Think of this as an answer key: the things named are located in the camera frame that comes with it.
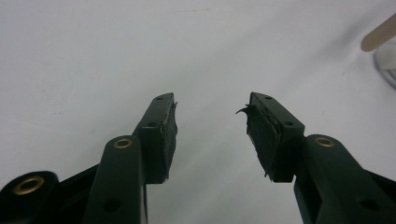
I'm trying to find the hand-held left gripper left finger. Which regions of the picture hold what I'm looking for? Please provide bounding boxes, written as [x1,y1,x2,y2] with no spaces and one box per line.
[81,91,178,224]

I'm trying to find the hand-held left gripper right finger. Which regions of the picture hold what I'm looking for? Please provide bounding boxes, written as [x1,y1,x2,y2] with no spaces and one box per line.
[235,91,396,224]

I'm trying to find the clear glass container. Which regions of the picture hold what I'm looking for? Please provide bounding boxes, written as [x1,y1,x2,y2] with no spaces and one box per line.
[373,41,396,91]

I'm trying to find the wooden stick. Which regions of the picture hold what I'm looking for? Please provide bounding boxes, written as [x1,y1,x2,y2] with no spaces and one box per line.
[360,13,396,53]

